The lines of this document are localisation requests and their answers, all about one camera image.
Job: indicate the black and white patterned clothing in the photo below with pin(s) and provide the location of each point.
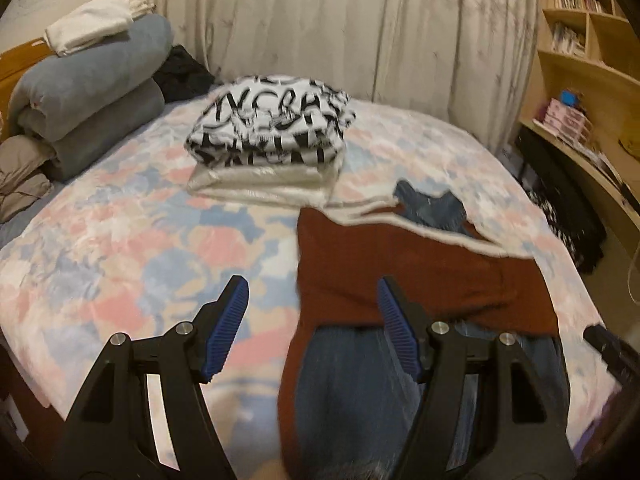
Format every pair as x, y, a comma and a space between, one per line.
575, 230

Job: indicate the pink drawer organizer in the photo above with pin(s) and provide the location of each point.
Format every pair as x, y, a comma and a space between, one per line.
565, 117

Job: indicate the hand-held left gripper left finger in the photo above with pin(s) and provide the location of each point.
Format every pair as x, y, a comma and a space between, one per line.
225, 330

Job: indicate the black and white printed garment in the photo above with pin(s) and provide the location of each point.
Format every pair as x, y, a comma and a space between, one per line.
270, 120

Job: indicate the beige duvet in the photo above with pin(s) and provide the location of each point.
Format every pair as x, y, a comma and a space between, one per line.
20, 175

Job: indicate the white folded cloth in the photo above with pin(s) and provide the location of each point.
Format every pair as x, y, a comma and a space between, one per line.
90, 25

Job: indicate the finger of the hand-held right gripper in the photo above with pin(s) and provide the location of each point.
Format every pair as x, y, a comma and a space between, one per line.
602, 342

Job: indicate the beige patterned curtain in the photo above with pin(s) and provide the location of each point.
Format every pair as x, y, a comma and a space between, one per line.
350, 35

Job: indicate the wooden carved ornament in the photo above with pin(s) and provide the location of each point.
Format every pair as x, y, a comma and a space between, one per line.
631, 146

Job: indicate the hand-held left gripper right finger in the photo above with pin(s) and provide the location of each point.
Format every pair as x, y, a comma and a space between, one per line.
400, 330

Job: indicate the blue toy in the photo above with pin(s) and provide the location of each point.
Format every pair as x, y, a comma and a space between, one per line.
569, 97

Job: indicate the pastel printed bed blanket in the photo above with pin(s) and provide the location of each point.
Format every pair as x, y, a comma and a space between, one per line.
150, 260

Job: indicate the white folded garment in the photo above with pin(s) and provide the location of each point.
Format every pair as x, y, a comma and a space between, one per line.
260, 185

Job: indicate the brown garment with white lining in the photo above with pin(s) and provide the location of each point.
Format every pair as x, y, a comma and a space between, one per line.
400, 260

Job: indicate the wooden headboard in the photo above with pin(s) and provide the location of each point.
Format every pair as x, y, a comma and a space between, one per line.
20, 57

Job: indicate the grey-blue rolled blanket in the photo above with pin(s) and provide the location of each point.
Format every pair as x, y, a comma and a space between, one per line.
90, 80

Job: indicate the blue denim jacket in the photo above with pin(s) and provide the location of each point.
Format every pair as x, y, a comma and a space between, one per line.
350, 385

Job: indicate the black crumpled garment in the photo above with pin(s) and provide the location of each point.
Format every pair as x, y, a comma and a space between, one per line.
185, 75

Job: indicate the wooden shelf unit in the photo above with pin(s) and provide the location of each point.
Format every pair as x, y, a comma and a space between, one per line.
600, 80

